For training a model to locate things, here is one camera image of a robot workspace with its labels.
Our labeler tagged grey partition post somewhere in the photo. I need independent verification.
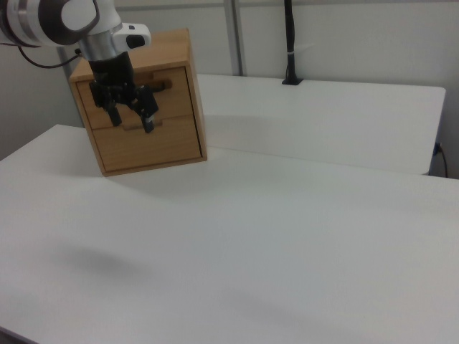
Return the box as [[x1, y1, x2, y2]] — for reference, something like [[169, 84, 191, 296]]
[[224, 0, 249, 77]]

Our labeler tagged wooden drawer cabinet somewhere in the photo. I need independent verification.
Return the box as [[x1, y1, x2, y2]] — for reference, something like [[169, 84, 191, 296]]
[[69, 27, 208, 176]]

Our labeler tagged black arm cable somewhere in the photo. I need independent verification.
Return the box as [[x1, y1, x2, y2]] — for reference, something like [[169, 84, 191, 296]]
[[0, 42, 82, 70]]

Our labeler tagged wooden drawer with notch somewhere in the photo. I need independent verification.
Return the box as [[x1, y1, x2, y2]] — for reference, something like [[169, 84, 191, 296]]
[[91, 114, 204, 173]]

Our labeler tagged wooden drawer with black handle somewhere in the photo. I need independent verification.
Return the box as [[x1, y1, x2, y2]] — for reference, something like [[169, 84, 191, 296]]
[[76, 66, 197, 130]]

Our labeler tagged black cable with blue plug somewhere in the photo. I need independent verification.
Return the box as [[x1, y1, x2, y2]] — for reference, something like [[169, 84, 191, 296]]
[[432, 141, 450, 178]]

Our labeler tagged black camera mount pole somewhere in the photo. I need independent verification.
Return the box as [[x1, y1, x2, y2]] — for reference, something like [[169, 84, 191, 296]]
[[281, 0, 306, 86]]

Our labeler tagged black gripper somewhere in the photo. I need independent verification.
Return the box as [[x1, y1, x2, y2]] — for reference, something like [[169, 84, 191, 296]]
[[87, 52, 160, 135]]

